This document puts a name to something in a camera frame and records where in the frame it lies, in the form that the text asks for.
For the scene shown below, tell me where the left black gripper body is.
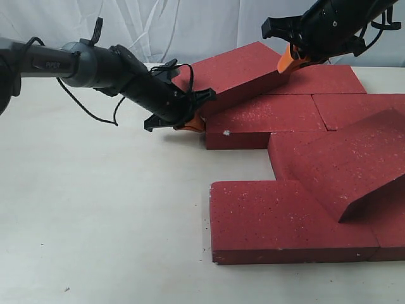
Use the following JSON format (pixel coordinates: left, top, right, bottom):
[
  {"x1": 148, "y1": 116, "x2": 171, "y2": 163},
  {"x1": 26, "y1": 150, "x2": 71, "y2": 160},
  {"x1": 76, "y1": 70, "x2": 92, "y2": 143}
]
[{"x1": 114, "y1": 46, "x2": 216, "y2": 132}]

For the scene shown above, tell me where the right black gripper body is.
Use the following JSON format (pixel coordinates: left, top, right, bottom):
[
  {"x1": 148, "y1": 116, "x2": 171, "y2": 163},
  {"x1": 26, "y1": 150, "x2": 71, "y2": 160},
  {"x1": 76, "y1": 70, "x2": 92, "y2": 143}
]
[{"x1": 261, "y1": 0, "x2": 399, "y2": 65}]

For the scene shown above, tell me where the red brick second row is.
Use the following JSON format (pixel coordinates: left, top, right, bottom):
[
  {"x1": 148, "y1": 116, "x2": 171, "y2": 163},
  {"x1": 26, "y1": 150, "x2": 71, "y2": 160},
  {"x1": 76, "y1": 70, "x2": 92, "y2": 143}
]
[
  {"x1": 205, "y1": 94, "x2": 326, "y2": 150},
  {"x1": 312, "y1": 94, "x2": 404, "y2": 131}
]

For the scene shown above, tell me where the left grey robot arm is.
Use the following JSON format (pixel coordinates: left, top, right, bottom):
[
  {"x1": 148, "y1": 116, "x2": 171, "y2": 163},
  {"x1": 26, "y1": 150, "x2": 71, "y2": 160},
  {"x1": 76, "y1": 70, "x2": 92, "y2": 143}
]
[{"x1": 1, "y1": 37, "x2": 216, "y2": 132}]

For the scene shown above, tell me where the red brick back row right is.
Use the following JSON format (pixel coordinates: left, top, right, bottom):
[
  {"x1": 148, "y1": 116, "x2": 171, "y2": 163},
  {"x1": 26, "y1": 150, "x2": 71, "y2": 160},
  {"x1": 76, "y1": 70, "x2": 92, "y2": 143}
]
[{"x1": 266, "y1": 65, "x2": 366, "y2": 95}]

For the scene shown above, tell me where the red brick third row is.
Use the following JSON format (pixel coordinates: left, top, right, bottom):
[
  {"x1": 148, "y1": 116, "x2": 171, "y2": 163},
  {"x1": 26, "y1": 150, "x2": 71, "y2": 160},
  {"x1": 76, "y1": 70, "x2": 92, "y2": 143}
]
[{"x1": 268, "y1": 130, "x2": 328, "y2": 181}]

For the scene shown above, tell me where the red brick front row left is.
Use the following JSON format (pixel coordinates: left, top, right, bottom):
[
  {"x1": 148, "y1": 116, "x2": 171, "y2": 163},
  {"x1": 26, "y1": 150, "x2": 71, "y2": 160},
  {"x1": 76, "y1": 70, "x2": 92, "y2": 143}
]
[{"x1": 209, "y1": 180, "x2": 380, "y2": 265}]

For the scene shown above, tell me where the red brick front row right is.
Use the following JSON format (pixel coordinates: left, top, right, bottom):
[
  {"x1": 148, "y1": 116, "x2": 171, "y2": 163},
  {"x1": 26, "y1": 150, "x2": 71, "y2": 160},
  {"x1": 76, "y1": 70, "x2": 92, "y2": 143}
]
[{"x1": 368, "y1": 201, "x2": 404, "y2": 262}]

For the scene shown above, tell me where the white backdrop cloth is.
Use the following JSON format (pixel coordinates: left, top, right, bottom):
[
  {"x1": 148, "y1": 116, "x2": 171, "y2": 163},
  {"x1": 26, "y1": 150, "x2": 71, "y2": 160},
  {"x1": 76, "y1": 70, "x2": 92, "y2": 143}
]
[{"x1": 0, "y1": 0, "x2": 405, "y2": 69}]

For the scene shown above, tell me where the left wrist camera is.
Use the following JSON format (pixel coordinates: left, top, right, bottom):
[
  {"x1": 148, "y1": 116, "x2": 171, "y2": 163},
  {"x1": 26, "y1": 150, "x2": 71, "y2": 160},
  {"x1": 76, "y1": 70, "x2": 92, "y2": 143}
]
[{"x1": 149, "y1": 59, "x2": 180, "y2": 84}]

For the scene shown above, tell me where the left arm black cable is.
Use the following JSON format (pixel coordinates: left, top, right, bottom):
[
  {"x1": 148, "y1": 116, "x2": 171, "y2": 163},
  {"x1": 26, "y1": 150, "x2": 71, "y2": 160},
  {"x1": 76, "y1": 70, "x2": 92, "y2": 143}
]
[{"x1": 56, "y1": 17, "x2": 194, "y2": 127}]

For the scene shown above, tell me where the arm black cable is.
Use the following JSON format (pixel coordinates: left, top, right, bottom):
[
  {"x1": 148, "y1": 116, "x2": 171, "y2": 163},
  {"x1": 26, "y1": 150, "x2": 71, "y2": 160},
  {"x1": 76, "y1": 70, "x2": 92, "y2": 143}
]
[
  {"x1": 56, "y1": 17, "x2": 194, "y2": 127},
  {"x1": 357, "y1": 3, "x2": 402, "y2": 54}
]

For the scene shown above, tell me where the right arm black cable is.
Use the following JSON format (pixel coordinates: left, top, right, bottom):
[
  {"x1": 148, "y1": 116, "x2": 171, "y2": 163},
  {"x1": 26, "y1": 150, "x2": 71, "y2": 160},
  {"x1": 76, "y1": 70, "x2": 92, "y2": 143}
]
[{"x1": 357, "y1": 3, "x2": 402, "y2": 54}]

